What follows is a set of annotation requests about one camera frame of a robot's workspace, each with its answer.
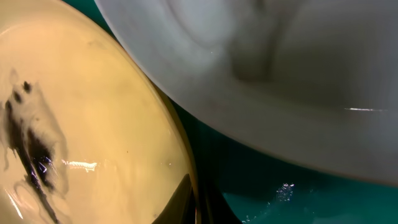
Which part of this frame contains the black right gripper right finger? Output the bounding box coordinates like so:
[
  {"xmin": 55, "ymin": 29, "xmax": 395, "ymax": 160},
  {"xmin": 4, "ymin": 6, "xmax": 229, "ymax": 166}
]
[{"xmin": 200, "ymin": 181, "xmax": 242, "ymax": 224}]

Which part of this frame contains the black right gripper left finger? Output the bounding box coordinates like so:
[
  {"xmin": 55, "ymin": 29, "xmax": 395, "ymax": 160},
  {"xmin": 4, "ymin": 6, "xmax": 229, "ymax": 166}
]
[{"xmin": 152, "ymin": 174, "xmax": 196, "ymax": 224}]

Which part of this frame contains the light blue plate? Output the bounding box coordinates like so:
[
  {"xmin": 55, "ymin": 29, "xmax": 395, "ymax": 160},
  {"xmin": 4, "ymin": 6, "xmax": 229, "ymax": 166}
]
[{"xmin": 96, "ymin": 0, "xmax": 397, "ymax": 186}]

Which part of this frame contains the teal plastic tray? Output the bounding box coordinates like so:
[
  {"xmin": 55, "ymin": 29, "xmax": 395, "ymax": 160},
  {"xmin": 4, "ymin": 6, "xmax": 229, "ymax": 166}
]
[{"xmin": 72, "ymin": 1, "xmax": 397, "ymax": 223}]

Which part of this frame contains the yellow plate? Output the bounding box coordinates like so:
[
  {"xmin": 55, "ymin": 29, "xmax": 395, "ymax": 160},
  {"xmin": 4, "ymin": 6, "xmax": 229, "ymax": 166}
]
[{"xmin": 1, "ymin": 0, "xmax": 200, "ymax": 223}]

